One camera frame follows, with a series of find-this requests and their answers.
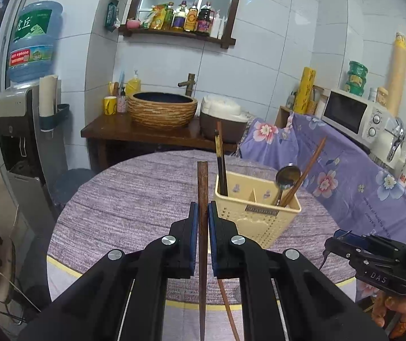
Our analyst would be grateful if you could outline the purple floral cloth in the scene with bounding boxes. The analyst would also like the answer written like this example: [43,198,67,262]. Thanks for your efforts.
[236,112,406,303]

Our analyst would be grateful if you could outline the dark wooden counter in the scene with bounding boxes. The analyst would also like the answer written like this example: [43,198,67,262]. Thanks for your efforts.
[80,113,239,171]

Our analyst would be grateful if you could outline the bronze faucet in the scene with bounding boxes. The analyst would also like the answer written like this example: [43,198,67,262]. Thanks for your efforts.
[178,73,196,97]

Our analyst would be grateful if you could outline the dark brown wooden chopstick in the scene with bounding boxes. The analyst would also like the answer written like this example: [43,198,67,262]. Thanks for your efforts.
[197,161,208,341]

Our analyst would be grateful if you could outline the white microwave oven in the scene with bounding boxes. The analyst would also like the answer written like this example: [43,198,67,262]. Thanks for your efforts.
[322,89,404,154]

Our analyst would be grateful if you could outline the woven basket sink basin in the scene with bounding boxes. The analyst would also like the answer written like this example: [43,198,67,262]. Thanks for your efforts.
[127,92,197,129]

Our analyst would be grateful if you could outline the water dispenser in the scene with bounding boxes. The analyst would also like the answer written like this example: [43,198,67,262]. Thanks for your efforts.
[0,85,70,199]

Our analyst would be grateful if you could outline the green stacked containers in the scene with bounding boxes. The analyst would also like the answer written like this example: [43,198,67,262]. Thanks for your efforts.
[342,61,368,97]

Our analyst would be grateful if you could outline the shiny metal spoon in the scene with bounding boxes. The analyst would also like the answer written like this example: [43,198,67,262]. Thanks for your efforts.
[275,164,301,205]

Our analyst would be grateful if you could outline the yellow mug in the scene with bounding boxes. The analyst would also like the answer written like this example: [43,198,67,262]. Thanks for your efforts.
[103,96,117,115]

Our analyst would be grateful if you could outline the yellow soap dispenser bottle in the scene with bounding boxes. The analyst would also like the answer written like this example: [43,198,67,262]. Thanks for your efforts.
[125,70,141,96]

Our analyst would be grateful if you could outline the purple striped tablecloth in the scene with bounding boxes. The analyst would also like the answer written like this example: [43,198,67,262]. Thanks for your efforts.
[46,150,356,300]

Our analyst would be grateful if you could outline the reddish brown wooden chopstick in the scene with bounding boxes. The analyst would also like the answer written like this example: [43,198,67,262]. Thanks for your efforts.
[218,279,240,341]

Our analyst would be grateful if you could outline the black gold-tipped chopstick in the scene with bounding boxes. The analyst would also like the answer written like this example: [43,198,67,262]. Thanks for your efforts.
[215,121,228,196]

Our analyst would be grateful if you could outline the person's right hand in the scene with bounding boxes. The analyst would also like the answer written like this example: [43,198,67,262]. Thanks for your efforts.
[371,291,406,340]

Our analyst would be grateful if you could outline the brown rice cooker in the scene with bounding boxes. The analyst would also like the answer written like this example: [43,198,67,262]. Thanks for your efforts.
[199,95,250,144]

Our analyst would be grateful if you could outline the tall beige roll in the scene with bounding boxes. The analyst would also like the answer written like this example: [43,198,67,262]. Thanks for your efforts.
[387,32,406,117]

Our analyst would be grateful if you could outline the blue water jug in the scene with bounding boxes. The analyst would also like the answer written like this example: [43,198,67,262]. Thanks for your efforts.
[7,1,63,84]

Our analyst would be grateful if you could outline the yellow rolled mat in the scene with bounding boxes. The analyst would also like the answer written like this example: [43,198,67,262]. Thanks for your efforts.
[293,67,316,114]

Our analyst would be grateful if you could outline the curved dark brown chopstick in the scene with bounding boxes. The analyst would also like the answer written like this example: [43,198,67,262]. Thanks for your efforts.
[279,136,327,207]

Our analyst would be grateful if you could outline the wooden framed wall shelf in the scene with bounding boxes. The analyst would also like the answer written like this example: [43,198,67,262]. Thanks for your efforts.
[119,0,240,49]

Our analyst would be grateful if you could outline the beige plastic utensil holder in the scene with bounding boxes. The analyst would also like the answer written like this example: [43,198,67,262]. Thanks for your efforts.
[215,172,301,249]

